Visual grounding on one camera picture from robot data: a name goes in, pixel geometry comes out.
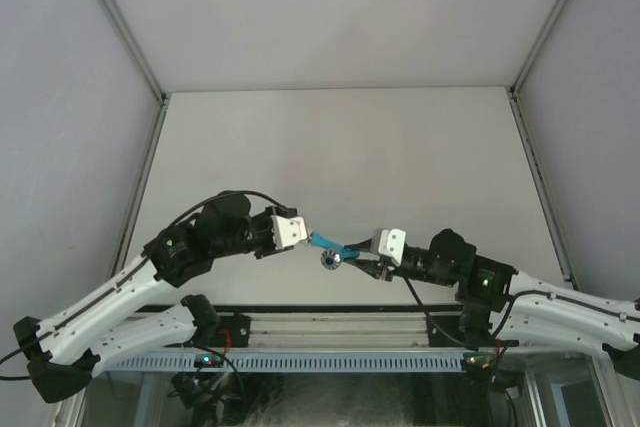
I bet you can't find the aluminium front rail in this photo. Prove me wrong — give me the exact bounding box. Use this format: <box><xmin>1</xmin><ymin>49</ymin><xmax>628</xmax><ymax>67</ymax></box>
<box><xmin>124</xmin><ymin>304</ymin><xmax>501</xmax><ymax>351</ymax></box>

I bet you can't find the aluminium frame post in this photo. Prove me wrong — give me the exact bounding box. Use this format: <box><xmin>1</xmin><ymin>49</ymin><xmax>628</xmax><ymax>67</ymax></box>
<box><xmin>509</xmin><ymin>0</ymin><xmax>571</xmax><ymax>99</ymax></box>
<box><xmin>97</xmin><ymin>0</ymin><xmax>166</xmax><ymax>105</ymax></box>

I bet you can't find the black left camera cable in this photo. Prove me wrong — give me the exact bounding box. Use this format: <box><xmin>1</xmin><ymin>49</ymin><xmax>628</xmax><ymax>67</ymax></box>
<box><xmin>0</xmin><ymin>190</ymin><xmax>291</xmax><ymax>381</ymax></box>

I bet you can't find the white pipe elbow fitting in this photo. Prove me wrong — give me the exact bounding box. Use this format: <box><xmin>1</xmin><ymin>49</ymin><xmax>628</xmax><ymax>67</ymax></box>
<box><xmin>300</xmin><ymin>230</ymin><xmax>315</xmax><ymax>246</ymax></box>

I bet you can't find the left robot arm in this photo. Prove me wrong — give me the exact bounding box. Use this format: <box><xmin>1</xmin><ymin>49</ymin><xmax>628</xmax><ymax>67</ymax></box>
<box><xmin>13</xmin><ymin>191</ymin><xmax>308</xmax><ymax>404</ymax></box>

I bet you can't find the black camera cable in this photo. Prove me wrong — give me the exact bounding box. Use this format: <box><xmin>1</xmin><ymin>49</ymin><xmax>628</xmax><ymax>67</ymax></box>
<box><xmin>0</xmin><ymin>190</ymin><xmax>291</xmax><ymax>381</ymax></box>
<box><xmin>402</xmin><ymin>276</ymin><xmax>526</xmax><ymax>352</ymax></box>

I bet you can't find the left aluminium frame post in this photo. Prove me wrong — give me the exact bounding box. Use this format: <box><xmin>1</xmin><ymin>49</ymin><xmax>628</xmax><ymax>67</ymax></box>
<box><xmin>97</xmin><ymin>0</ymin><xmax>166</xmax><ymax>105</ymax></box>

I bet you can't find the blue water faucet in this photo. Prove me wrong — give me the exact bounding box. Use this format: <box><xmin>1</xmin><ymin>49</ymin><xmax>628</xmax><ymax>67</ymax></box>
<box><xmin>309</xmin><ymin>232</ymin><xmax>360</xmax><ymax>270</ymax></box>

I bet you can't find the blue slotted cable duct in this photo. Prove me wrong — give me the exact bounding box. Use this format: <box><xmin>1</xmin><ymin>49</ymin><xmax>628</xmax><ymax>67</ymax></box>
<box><xmin>107</xmin><ymin>351</ymin><xmax>464</xmax><ymax>373</ymax></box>

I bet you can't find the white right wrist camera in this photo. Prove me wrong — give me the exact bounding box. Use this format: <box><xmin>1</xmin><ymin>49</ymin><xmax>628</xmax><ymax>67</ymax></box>
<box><xmin>371</xmin><ymin>228</ymin><xmax>406</xmax><ymax>267</ymax></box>

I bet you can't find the black right camera cable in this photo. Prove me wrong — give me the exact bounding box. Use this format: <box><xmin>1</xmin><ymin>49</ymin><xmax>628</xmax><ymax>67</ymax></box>
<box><xmin>402</xmin><ymin>276</ymin><xmax>526</xmax><ymax>352</ymax></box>

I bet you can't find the right aluminium frame post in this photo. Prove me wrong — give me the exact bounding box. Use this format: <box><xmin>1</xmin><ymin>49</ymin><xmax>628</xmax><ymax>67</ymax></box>
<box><xmin>509</xmin><ymin>0</ymin><xmax>571</xmax><ymax>99</ymax></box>

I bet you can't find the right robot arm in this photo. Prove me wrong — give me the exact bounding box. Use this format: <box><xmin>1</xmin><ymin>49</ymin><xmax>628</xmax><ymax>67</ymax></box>
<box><xmin>343</xmin><ymin>229</ymin><xmax>639</xmax><ymax>379</ymax></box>

